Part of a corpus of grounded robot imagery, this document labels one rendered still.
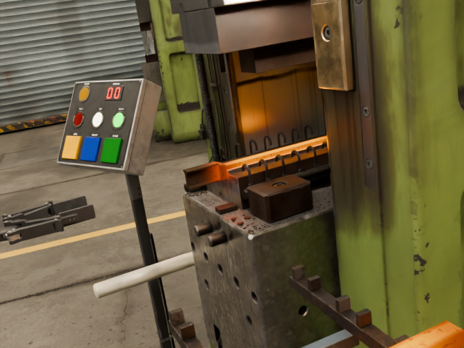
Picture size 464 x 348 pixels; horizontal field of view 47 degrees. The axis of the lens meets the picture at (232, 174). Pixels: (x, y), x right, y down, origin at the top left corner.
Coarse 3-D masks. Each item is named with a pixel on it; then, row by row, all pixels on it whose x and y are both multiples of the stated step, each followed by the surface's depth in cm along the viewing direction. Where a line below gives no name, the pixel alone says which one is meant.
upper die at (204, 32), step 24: (288, 0) 118; (192, 24) 123; (216, 24) 112; (240, 24) 114; (264, 24) 117; (288, 24) 119; (312, 24) 122; (192, 48) 126; (216, 48) 115; (240, 48) 115
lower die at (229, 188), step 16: (288, 144) 149; (320, 144) 136; (272, 160) 130; (288, 160) 130; (304, 160) 129; (320, 160) 131; (240, 176) 123; (256, 176) 124; (272, 176) 126; (224, 192) 131; (240, 192) 123; (240, 208) 125
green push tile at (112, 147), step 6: (108, 138) 161; (114, 138) 160; (108, 144) 160; (114, 144) 159; (120, 144) 158; (108, 150) 160; (114, 150) 158; (120, 150) 158; (102, 156) 161; (108, 156) 159; (114, 156) 158; (108, 162) 159; (114, 162) 157
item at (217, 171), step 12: (300, 144) 136; (312, 144) 136; (252, 156) 132; (264, 156) 131; (192, 168) 124; (204, 168) 124; (216, 168) 126; (228, 168) 127; (192, 180) 124; (204, 180) 126; (216, 180) 126
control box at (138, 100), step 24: (72, 96) 178; (96, 96) 170; (120, 96) 163; (144, 96) 159; (72, 120) 175; (144, 120) 160; (144, 144) 161; (96, 168) 168; (120, 168) 156; (144, 168) 161
